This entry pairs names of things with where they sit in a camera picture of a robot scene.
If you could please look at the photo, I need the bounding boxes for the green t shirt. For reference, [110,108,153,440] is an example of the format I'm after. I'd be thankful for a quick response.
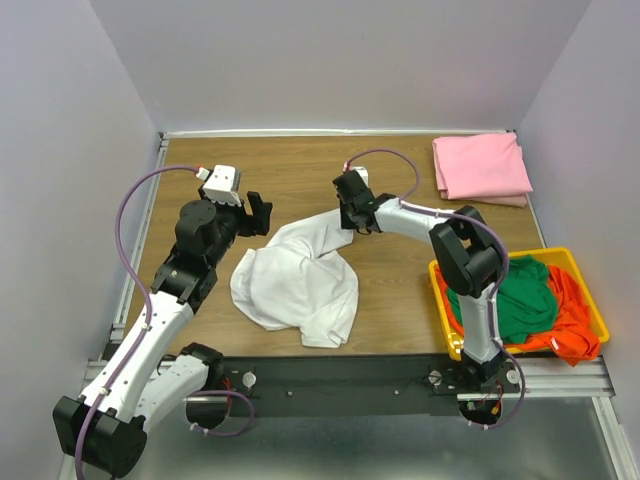
[445,254,559,346]

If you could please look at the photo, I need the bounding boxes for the folded pink t shirt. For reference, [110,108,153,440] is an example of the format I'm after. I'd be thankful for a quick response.
[432,132,533,208]

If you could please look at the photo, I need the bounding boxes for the orange t shirt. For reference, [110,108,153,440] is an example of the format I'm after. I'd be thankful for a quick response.
[432,263,602,369]

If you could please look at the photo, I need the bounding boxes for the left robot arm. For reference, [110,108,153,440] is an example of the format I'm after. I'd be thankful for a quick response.
[53,191,273,479]

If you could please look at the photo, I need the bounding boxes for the white t shirt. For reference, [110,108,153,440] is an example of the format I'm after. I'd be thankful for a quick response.
[230,209,359,348]

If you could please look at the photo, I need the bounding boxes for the aluminium frame rail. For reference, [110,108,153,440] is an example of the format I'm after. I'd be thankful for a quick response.
[82,355,613,412]

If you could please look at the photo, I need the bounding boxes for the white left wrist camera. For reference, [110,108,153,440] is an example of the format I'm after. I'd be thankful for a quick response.
[195,165,242,206]

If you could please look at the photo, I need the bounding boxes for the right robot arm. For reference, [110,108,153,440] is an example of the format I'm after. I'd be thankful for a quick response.
[333,170,509,392]

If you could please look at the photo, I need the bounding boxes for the yellow plastic basket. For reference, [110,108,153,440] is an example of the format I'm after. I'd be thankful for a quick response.
[428,246,611,362]

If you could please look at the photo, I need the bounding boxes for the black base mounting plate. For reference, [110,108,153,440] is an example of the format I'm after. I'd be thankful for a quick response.
[186,354,520,428]

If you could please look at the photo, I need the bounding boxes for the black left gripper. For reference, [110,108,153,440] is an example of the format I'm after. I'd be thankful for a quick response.
[198,185,273,268]

